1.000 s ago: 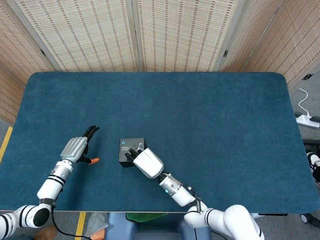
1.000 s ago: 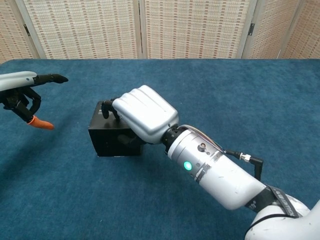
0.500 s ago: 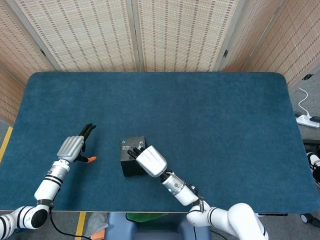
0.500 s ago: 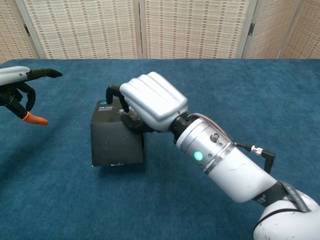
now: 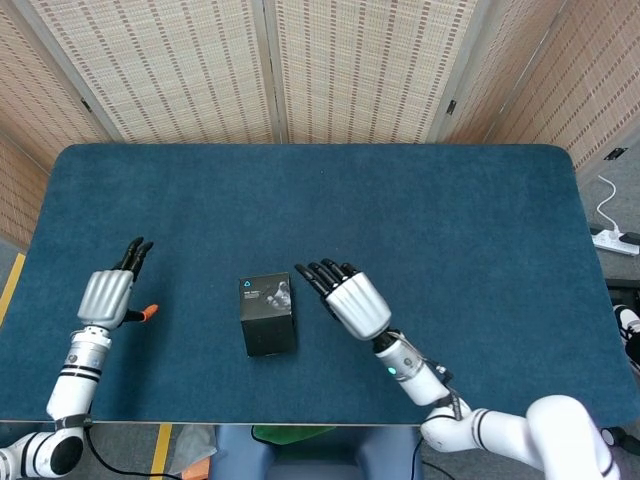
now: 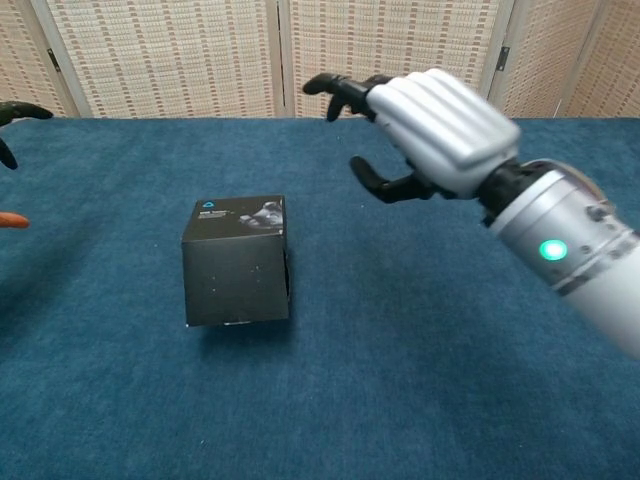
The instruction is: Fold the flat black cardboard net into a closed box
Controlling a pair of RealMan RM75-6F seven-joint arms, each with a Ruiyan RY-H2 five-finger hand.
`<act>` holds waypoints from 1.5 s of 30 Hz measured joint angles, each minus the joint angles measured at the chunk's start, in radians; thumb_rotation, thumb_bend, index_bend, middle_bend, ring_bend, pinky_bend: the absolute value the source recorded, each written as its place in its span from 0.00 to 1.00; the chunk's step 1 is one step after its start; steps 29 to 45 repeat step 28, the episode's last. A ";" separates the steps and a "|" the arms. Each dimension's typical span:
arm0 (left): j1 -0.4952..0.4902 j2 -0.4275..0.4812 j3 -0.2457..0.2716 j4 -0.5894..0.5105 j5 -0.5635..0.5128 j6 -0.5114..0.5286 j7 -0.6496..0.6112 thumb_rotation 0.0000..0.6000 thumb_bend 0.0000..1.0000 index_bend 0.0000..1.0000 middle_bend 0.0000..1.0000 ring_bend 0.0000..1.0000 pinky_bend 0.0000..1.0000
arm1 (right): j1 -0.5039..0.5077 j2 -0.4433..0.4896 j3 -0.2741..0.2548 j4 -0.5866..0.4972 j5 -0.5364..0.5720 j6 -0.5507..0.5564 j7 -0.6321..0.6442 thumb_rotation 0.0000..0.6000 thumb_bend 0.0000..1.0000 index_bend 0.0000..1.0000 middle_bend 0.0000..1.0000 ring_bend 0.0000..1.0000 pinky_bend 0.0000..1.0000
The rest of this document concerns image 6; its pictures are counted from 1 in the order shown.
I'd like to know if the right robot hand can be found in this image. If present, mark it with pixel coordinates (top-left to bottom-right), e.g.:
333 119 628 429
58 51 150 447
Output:
302 68 524 205

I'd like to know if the left robot hand orange thumb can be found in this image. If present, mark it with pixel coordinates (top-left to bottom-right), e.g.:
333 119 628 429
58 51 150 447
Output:
0 101 54 231

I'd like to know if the blue felt table cover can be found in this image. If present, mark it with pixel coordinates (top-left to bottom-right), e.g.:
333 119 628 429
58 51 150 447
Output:
0 117 640 480

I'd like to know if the black foldable cardboard box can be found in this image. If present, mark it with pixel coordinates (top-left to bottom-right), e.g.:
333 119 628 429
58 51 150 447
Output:
180 195 292 329

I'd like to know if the woven bamboo screen panel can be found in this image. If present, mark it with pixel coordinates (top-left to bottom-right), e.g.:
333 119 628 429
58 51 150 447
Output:
557 0 640 120
29 0 286 120
479 0 599 120
0 0 81 129
277 0 514 120

